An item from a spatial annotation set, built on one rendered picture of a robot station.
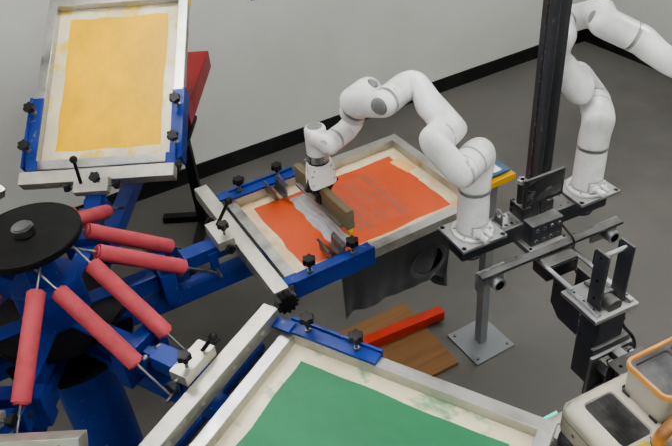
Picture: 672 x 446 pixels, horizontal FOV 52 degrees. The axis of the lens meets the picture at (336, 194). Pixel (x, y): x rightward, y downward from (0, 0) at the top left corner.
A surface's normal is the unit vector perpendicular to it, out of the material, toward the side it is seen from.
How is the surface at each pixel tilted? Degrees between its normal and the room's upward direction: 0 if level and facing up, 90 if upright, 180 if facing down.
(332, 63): 90
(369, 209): 0
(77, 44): 32
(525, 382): 0
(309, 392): 0
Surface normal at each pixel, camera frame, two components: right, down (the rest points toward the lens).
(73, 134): -0.06, -0.39
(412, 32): 0.51, 0.47
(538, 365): -0.07, -0.81
